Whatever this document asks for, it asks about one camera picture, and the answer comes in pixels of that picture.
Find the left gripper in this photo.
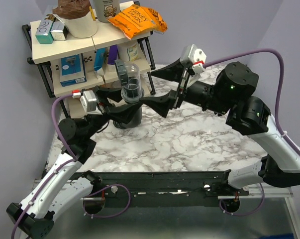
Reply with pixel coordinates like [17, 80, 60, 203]
[84, 86, 141, 140]

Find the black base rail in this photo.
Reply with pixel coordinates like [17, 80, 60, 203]
[71, 170, 249, 211]

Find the blue white tube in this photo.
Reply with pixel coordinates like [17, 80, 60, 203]
[94, 48, 106, 77]

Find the teal white box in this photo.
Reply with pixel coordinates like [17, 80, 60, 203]
[35, 19, 54, 44]

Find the white yellow cup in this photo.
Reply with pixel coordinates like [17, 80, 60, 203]
[117, 40, 139, 62]

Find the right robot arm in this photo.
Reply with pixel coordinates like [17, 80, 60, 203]
[141, 60, 300, 195]

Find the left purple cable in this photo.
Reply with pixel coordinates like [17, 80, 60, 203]
[10, 89, 131, 239]

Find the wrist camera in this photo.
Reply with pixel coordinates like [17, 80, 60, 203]
[80, 90, 97, 113]
[180, 44, 207, 74]

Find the silver white box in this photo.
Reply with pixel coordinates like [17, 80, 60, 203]
[50, 21, 68, 41]

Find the purple white tube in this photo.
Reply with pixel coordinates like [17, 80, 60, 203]
[107, 45, 118, 72]

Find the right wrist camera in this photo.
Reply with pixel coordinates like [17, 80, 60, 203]
[180, 44, 207, 74]

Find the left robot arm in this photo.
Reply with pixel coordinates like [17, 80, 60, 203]
[6, 86, 143, 239]

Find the orange honey dijon chip bag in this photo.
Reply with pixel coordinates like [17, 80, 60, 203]
[108, 4, 168, 40]

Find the grey tee pipe fitting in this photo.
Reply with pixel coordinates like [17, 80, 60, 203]
[113, 108, 142, 129]

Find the blue razor box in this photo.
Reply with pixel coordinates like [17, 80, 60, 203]
[59, 54, 87, 87]

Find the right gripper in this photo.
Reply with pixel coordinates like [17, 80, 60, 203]
[139, 55, 232, 120]

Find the white skull cup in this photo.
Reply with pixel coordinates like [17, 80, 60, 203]
[93, 0, 120, 23]

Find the beige black shelf rack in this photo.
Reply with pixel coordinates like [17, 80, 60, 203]
[22, 20, 156, 118]

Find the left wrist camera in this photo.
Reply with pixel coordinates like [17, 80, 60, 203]
[80, 90, 97, 113]

